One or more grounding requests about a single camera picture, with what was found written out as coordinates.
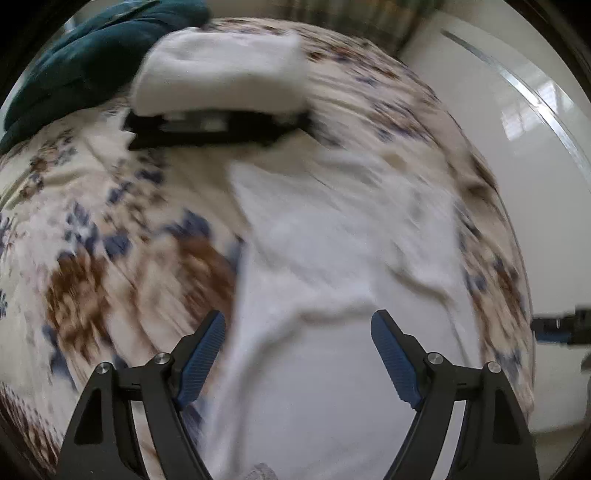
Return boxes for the white garment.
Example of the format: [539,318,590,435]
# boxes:
[201,135,480,479]

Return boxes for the folded white clothes stack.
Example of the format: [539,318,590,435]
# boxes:
[130,28,308,117]

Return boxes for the floral bed blanket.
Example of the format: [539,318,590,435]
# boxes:
[1,19,534,479]

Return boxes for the white bed headboard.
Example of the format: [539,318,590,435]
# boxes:
[399,8,591,434]

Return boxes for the folded black garment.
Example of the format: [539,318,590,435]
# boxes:
[122,110,311,150]

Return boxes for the right blue curtain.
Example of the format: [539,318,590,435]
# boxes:
[271,0,443,57]

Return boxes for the teal folded quilt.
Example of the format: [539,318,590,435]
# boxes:
[1,1,211,154]

